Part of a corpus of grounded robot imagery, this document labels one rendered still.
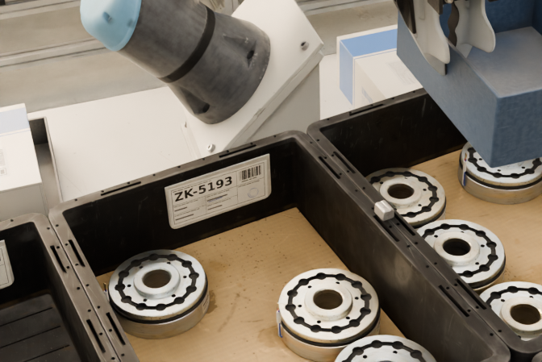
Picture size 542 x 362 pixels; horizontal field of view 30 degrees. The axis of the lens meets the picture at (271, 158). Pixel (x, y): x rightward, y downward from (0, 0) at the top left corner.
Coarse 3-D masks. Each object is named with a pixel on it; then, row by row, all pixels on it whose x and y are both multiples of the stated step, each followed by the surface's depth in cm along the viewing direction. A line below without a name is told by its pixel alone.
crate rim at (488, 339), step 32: (224, 160) 109; (320, 160) 108; (96, 192) 105; (128, 192) 106; (352, 192) 103; (64, 224) 101; (384, 224) 99; (416, 256) 95; (96, 288) 94; (448, 288) 92; (480, 320) 88; (128, 352) 87
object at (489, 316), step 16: (400, 96) 118; (416, 96) 118; (352, 112) 115; (368, 112) 115; (320, 128) 113; (320, 144) 110; (336, 160) 108; (352, 176) 106; (368, 192) 103; (400, 224) 99; (416, 240) 97; (432, 256) 95; (448, 272) 93; (464, 288) 92; (480, 304) 90; (496, 320) 88; (512, 336) 86; (512, 352) 86; (528, 352) 85
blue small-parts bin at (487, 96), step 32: (512, 0) 98; (448, 32) 98; (512, 32) 100; (416, 64) 93; (448, 64) 86; (480, 64) 95; (512, 64) 95; (448, 96) 88; (480, 96) 81; (512, 96) 79; (480, 128) 83; (512, 128) 81; (512, 160) 83
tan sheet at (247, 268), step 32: (256, 224) 115; (288, 224) 115; (192, 256) 111; (224, 256) 111; (256, 256) 111; (288, 256) 111; (320, 256) 111; (224, 288) 107; (256, 288) 107; (224, 320) 103; (256, 320) 103; (384, 320) 102; (160, 352) 100; (192, 352) 100; (224, 352) 100; (256, 352) 100; (288, 352) 99
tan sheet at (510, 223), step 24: (408, 168) 123; (432, 168) 123; (456, 168) 123; (456, 192) 119; (456, 216) 115; (480, 216) 115; (504, 216) 115; (528, 216) 115; (504, 240) 111; (528, 240) 111; (528, 264) 108
